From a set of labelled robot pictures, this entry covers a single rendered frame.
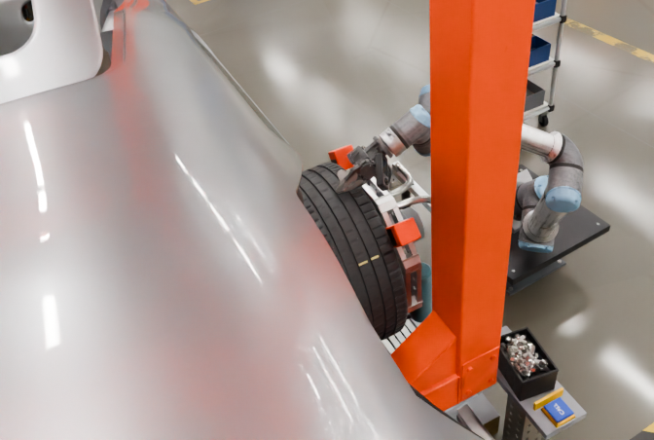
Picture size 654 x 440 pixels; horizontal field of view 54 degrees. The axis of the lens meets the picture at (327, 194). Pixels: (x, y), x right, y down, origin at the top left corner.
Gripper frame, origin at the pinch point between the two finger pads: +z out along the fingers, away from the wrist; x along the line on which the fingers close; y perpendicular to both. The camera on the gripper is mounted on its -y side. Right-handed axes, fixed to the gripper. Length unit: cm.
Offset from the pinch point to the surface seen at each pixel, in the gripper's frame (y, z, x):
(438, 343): -48, 6, -29
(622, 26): 167, -223, -291
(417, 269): -24.9, -2.7, -25.7
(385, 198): -4.6, -9.4, -12.3
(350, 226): -11.4, 3.9, -2.1
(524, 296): -9, -26, -149
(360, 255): -19.6, 7.0, -5.8
